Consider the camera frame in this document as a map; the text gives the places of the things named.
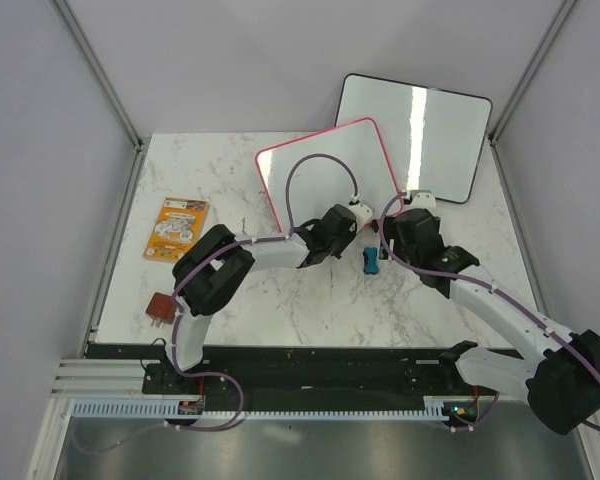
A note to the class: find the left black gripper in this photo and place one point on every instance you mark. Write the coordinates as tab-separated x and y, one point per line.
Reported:
350	234

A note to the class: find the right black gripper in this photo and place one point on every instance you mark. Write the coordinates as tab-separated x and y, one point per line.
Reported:
391	232

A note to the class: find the blue whiteboard eraser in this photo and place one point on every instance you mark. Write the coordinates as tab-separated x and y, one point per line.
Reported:
370	261

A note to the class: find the pink framed whiteboard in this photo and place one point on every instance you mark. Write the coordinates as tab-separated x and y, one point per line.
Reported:
306	176

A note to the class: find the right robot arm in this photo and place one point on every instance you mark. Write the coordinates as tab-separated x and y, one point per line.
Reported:
556	371

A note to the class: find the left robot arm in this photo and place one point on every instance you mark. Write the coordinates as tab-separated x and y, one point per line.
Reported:
208	275

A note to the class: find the black framed whiteboard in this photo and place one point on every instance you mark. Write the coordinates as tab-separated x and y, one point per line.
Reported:
433	137

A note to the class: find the red-brown plug adapter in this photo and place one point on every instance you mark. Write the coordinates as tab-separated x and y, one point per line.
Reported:
161	309

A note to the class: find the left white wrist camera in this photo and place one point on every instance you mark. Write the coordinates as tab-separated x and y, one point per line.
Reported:
363	212

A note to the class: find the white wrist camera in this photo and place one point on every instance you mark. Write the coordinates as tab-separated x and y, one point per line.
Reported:
363	212
422	199

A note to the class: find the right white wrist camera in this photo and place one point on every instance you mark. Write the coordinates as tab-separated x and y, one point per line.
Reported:
422	199

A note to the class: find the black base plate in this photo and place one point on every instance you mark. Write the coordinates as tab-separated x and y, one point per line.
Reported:
307	378

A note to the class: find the white slotted cable duct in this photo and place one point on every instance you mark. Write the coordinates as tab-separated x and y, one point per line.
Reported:
162	408

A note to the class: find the aluminium rail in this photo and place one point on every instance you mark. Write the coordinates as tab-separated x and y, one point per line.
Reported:
95	378

